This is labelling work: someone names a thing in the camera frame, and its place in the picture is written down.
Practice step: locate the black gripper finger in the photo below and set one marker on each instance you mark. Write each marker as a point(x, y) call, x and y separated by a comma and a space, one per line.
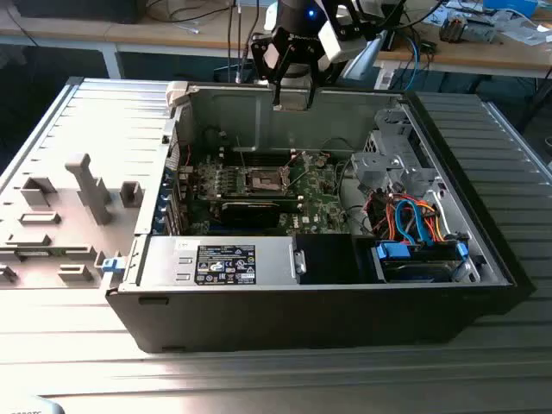
point(278, 95)
point(312, 97)

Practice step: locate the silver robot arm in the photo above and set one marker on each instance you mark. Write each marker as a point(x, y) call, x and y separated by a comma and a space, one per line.
point(366, 58)

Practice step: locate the finned CPU cooler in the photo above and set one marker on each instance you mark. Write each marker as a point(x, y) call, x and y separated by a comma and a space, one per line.
point(453, 28)

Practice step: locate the black desktop box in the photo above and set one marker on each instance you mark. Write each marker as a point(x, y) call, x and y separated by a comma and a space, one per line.
point(390, 41)

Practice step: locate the metal disk bay cage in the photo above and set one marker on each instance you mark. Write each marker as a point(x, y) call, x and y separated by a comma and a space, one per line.
point(379, 166)

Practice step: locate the beige plastic case latch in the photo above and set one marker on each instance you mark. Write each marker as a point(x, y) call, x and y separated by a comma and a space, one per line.
point(177, 92)

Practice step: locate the green motherboard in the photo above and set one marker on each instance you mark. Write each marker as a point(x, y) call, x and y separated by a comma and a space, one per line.
point(321, 202)

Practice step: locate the black graphics card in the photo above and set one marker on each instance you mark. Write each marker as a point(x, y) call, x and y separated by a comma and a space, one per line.
point(250, 215)

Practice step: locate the wooden desk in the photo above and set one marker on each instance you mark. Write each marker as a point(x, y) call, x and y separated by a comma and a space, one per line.
point(474, 54)
point(129, 32)

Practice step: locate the black plastic shroud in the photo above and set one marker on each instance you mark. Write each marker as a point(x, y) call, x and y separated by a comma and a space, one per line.
point(328, 259)

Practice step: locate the silver power supply unit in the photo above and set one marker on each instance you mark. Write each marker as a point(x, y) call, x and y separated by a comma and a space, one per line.
point(168, 250)

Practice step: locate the hard disk in blue carrier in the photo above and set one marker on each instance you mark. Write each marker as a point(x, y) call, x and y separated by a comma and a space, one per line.
point(409, 271)

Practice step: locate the grey parts rack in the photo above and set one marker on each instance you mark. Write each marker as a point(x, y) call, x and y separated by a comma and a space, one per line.
point(92, 194)

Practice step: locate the blue box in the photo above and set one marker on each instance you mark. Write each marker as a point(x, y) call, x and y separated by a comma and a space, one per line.
point(511, 6)

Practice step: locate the black monitor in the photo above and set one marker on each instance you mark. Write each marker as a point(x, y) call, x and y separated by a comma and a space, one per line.
point(77, 10)

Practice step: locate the white papers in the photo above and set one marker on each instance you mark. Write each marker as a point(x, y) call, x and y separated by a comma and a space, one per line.
point(524, 30)

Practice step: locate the black PC case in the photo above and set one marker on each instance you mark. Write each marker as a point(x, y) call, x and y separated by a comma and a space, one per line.
point(302, 319)

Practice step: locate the blue plastic latch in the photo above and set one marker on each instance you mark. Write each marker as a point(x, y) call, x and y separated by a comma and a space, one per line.
point(113, 265)

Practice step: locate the pale grey device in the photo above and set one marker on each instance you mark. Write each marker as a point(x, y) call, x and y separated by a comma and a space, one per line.
point(30, 407)

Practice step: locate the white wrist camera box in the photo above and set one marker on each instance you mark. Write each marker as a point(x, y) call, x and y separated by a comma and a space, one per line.
point(338, 43)

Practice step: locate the grey metal bracket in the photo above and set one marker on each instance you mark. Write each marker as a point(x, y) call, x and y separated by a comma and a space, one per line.
point(485, 28)

